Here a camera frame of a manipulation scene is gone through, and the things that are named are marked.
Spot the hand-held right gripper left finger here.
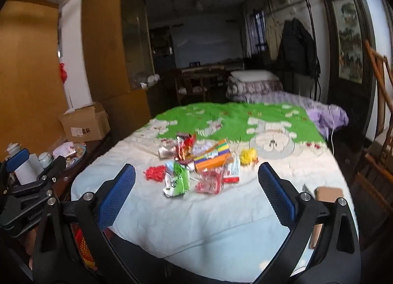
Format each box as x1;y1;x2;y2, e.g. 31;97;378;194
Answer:
32;164;139;284

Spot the brown flat box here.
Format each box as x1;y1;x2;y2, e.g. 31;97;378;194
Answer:
309;186;344;249

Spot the beige hanging shirt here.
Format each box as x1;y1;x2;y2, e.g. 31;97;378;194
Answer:
266;15;283;54

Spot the orange multicolour carton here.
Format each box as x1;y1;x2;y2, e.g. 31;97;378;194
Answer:
193;138;235;172

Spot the white thermos flask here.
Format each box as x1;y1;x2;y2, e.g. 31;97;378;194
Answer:
7;143;43;185

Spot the purple floral bedsheet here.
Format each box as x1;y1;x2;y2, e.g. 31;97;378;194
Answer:
246;92;349;133

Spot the yellow pompom flower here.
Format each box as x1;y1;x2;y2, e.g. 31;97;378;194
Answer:
240;148;258;166

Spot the dark wooden side cabinet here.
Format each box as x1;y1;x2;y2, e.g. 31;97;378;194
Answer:
0;131;112;205

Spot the black jacket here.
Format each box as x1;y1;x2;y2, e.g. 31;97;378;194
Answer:
276;18;321;77

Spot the folded floral quilt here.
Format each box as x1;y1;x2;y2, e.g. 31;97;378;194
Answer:
227;75;283;100

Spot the wooden door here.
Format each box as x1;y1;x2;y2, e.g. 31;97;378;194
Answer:
0;0;70;162

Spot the white medicine box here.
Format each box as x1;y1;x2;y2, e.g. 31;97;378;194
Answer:
223;160;241;184

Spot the pink snack packet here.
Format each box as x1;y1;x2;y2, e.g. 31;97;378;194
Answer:
53;144;76;159

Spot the white cable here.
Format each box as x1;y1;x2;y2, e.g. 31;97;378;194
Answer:
330;118;337;152

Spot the red plastic bag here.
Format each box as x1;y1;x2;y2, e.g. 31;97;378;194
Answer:
71;226;96;269

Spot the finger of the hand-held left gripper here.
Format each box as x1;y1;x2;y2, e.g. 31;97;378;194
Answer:
12;156;67;208
0;148;30;180

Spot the cardboard box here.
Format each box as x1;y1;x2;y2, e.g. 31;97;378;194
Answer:
59;102;110;143

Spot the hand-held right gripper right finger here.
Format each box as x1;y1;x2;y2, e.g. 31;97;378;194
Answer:
255;163;361;284

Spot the barred window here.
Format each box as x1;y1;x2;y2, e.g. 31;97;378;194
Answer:
249;9;267;56

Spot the white cloth bundle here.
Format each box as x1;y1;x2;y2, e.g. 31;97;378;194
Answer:
140;74;160;88

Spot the tall wooden cabinet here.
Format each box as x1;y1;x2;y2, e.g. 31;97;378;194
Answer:
81;0;155;137

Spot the snack plate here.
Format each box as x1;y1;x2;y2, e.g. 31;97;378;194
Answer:
52;142;87;168

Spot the small ceramic jar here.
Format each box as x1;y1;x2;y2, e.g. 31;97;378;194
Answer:
38;152;53;168

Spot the red snack packet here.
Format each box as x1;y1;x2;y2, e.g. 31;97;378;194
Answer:
176;133;197;162

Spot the wooden dining table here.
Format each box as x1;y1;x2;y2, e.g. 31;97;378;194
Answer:
175;65;229;102

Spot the red plastic cup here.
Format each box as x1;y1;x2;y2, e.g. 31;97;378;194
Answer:
195;169;226;194

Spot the dark display cabinet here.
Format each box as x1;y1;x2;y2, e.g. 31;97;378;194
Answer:
149;26;175;76

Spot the white pillow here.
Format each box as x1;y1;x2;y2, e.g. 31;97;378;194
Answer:
230;70;277;83

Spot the green snack packet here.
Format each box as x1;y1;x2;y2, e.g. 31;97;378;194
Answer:
163;163;191;199

